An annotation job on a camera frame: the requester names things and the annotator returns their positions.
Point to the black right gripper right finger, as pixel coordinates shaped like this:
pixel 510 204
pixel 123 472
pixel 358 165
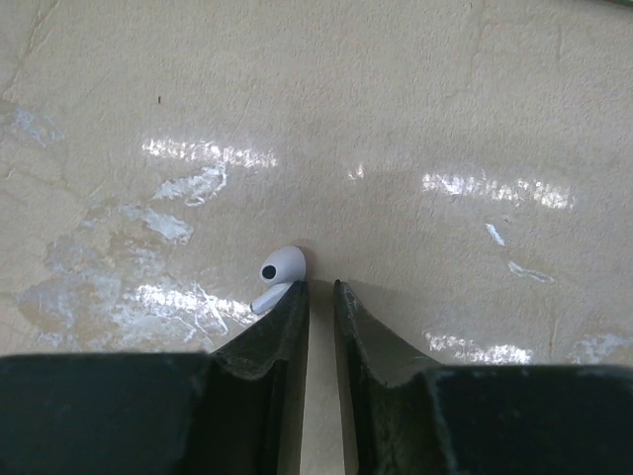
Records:
pixel 403 412

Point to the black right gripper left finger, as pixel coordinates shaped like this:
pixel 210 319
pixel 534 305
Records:
pixel 237 410

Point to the white wireless earbud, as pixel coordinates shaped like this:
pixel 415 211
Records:
pixel 282 268

